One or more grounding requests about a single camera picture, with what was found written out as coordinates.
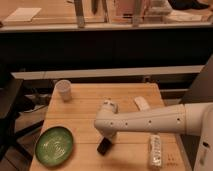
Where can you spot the grey metal post right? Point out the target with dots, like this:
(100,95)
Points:
(136,17)

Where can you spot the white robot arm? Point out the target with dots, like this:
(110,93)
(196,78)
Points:
(189,119)

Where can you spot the green ceramic plate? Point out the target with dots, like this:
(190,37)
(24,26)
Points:
(54,146)

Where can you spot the clear plastic water bottle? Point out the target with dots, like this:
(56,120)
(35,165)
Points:
(155,151)

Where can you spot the white paper sheet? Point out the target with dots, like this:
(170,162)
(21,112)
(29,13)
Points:
(22,15)

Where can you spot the grey metal post left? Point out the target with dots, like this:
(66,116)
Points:
(79,13)

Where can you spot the black chair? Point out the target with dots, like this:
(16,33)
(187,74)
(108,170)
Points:
(12,103)

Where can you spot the grey metal post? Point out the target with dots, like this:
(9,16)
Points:
(136,17)
(79,13)

